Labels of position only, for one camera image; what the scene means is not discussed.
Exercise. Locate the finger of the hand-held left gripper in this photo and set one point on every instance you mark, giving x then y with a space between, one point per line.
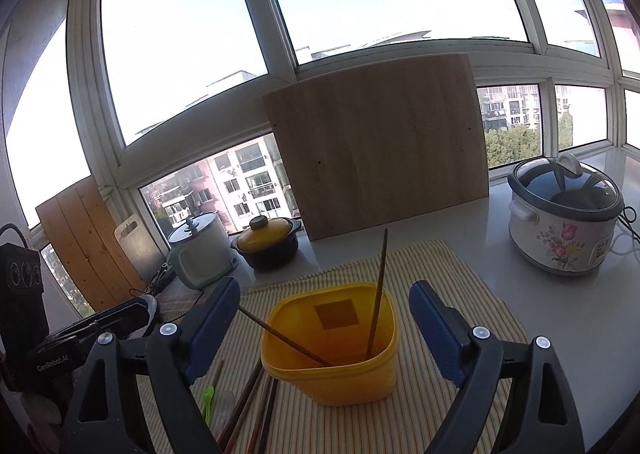
127 316

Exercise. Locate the striped yellow cloth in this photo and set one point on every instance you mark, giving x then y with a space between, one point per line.
450 274

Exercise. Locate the white electric kettle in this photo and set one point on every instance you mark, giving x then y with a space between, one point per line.
205 254

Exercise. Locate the green plastic spoon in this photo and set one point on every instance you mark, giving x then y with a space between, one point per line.
208 401

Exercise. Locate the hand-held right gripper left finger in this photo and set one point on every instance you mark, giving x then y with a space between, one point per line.
212 326

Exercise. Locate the black clay pot yellow lid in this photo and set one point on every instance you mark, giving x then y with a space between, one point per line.
267 246

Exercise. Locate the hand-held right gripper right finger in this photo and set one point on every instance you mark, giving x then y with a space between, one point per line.
440 329

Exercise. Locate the white cutting board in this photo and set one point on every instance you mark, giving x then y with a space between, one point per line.
140 249

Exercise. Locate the black chopstick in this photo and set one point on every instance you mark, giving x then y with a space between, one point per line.
270 414

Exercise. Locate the clear plastic spoon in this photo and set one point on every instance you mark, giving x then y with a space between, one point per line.
224 406

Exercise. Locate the brown wooden chopstick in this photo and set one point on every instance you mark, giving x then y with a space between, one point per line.
280 334
245 399
381 274
217 376

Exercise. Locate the large wooden board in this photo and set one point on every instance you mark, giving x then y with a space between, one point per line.
380 148

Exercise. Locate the black folding tripod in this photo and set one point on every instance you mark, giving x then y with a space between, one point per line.
161 279

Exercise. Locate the yellow plastic container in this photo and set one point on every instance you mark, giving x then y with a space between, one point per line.
350 379

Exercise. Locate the white window frame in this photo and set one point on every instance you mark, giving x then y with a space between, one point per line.
272 33

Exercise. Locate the pale checked cloth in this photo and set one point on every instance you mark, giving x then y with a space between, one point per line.
177 304

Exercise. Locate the wooden plank board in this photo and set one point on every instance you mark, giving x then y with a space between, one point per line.
80 234

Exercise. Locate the reddish brown chopstick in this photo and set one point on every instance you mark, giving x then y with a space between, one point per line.
260 419

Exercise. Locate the apartment building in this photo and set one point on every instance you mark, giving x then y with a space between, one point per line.
250 173

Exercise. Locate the floral white rice cooker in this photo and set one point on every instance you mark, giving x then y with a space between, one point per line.
550 234

